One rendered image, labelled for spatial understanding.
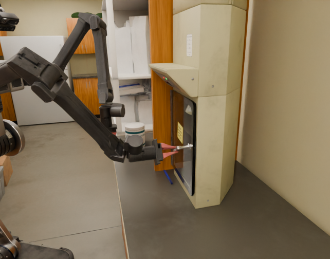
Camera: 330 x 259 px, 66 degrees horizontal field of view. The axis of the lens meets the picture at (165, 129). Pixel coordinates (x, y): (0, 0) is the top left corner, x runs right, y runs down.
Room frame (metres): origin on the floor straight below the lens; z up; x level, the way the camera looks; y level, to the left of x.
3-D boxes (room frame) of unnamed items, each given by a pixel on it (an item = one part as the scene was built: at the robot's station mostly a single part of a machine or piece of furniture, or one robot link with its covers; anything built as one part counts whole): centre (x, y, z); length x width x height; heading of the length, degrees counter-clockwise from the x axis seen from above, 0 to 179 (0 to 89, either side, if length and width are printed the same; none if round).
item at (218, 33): (1.08, -0.20, 1.33); 0.32 x 0.25 x 0.77; 14
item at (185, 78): (1.03, -0.03, 1.46); 0.32 x 0.12 x 0.10; 14
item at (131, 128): (1.60, 0.20, 1.02); 0.13 x 0.13 x 0.15
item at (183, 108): (1.04, -0.07, 1.19); 0.30 x 0.01 x 0.40; 13
